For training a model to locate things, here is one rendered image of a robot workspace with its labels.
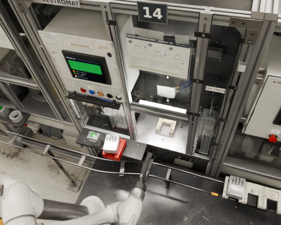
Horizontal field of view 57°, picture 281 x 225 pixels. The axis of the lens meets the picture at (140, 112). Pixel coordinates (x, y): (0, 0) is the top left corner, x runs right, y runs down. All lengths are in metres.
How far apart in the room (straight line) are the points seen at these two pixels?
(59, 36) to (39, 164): 2.04
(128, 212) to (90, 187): 0.70
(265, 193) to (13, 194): 1.47
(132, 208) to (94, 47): 0.86
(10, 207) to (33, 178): 1.80
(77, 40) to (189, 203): 1.34
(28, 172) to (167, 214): 1.78
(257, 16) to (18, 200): 1.25
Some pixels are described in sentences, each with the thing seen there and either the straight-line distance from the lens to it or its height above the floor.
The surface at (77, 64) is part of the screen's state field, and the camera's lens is 1.46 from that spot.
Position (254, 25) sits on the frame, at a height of 2.00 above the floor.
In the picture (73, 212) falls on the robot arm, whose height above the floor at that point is 1.11.
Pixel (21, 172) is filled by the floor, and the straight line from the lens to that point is 3.26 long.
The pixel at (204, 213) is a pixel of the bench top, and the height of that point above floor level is 0.68.
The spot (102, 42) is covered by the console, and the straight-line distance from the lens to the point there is 1.29.
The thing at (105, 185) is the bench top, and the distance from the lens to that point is 2.10.
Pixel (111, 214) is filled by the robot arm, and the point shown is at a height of 1.08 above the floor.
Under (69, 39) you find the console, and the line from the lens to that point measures 1.39.
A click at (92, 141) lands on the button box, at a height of 0.98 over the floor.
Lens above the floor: 2.60
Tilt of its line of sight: 53 degrees down
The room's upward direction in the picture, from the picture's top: 9 degrees counter-clockwise
